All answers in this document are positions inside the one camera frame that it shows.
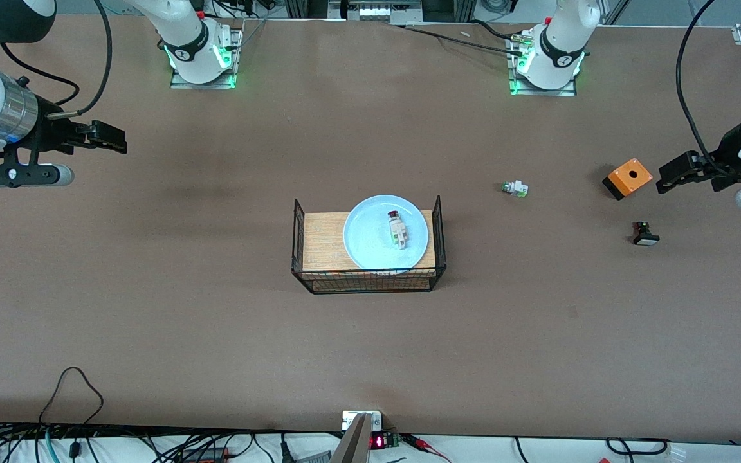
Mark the white lit device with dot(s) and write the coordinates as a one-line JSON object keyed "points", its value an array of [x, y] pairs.
{"points": [[383, 11]]}

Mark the aluminium frame structure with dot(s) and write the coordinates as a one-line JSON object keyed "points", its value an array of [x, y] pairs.
{"points": [[306, 8]]}

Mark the silver camera mount bracket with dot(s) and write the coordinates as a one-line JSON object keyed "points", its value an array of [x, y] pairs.
{"points": [[357, 444]]}

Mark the orange button enclosure box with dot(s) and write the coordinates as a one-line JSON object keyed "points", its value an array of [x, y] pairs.
{"points": [[631, 173]]}

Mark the light blue round plate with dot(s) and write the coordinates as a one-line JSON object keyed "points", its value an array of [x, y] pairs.
{"points": [[370, 244]]}

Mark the red digit display module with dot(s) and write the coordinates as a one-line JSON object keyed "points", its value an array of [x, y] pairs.
{"points": [[378, 442]]}

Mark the red and black probe clips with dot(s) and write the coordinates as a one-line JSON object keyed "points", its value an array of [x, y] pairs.
{"points": [[419, 442]]}

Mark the black power adapter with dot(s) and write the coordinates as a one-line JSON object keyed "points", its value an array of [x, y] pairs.
{"points": [[206, 455]]}

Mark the grey plastic box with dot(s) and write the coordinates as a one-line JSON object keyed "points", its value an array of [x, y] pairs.
{"points": [[312, 458]]}

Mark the black square white-capped button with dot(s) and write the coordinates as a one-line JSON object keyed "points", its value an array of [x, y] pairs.
{"points": [[646, 239]]}

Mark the green push button switch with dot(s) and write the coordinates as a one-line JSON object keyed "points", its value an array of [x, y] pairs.
{"points": [[517, 188]]}

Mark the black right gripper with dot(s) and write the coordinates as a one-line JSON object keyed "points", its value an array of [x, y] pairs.
{"points": [[51, 134]]}

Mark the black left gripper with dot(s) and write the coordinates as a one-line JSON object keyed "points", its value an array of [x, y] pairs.
{"points": [[728, 153]]}

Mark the red push button switch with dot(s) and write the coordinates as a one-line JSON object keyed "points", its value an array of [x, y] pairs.
{"points": [[399, 231]]}

